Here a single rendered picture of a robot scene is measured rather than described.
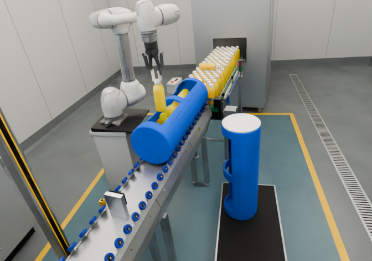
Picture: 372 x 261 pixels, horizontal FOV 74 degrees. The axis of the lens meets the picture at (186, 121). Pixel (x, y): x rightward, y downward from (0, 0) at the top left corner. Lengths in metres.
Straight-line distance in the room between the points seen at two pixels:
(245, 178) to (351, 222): 1.12
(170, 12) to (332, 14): 5.35
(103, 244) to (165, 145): 0.61
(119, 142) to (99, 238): 0.91
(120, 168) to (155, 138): 0.80
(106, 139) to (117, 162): 0.23
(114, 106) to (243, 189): 1.21
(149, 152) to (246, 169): 0.76
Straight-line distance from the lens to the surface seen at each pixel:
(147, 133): 1.54
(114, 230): 1.39
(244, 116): 1.95
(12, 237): 2.80
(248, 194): 2.12
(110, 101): 2.02
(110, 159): 2.24
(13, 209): 2.72
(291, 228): 2.54
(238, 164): 1.91
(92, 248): 1.37
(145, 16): 1.43
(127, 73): 2.08
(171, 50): 6.64
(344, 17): 6.68
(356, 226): 2.73
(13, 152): 1.28
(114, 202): 1.35
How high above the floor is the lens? 1.95
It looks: 29 degrees down
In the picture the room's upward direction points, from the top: 6 degrees counter-clockwise
